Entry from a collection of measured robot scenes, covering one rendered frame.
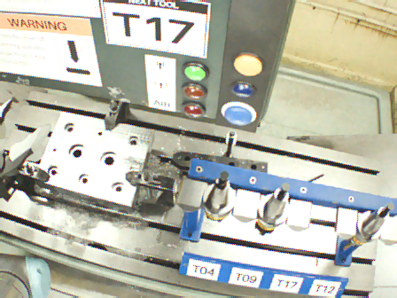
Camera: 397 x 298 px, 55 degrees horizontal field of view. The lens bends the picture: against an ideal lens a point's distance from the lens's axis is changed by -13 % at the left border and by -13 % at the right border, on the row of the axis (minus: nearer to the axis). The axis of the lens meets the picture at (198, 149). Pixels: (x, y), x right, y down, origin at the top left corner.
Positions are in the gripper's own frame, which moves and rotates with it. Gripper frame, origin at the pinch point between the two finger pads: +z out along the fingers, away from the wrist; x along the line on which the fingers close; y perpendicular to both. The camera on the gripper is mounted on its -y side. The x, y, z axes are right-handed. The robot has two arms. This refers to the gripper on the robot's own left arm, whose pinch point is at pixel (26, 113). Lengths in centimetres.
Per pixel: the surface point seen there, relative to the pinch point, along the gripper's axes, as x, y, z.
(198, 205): 29.1, 22.5, 8.8
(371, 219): 62, 18, 21
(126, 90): 22.7, -18.2, 2.3
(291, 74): 24, 88, 102
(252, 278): 47, 50, 7
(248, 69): 34.9, -26.2, 5.6
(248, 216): 38.7, 22.6, 11.5
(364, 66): 53, 75, 117
